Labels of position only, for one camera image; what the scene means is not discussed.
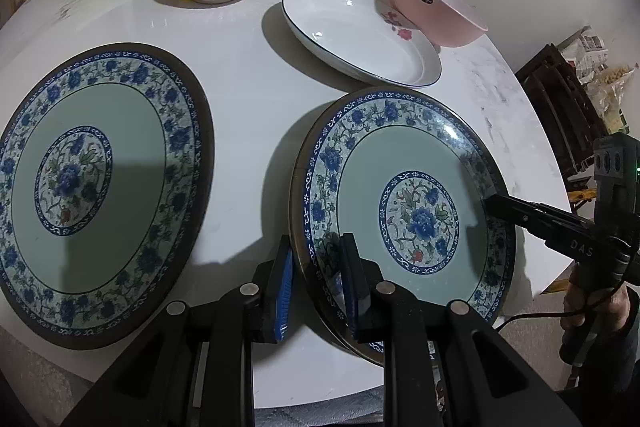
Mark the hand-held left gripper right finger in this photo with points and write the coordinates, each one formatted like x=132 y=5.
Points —
x=351 y=287

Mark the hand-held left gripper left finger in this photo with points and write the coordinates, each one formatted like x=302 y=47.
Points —
x=284 y=292

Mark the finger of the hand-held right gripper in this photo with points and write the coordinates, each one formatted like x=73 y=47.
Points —
x=540 y=219

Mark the small blue floral plate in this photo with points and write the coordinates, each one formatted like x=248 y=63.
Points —
x=425 y=157

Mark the person's right forearm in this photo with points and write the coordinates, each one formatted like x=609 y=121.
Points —
x=610 y=372

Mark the person's right hand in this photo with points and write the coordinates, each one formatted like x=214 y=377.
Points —
x=600 y=312

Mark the yellowish plastic bag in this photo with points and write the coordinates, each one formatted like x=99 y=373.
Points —
x=617 y=102

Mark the dark wooden furniture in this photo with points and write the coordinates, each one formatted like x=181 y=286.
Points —
x=555 y=107

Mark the printed white sack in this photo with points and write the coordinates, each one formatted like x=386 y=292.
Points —
x=587 y=52

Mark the large blue floral plate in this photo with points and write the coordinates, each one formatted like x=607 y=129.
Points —
x=100 y=157

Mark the white oval plate blue rim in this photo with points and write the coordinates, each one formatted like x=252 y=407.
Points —
x=350 y=32

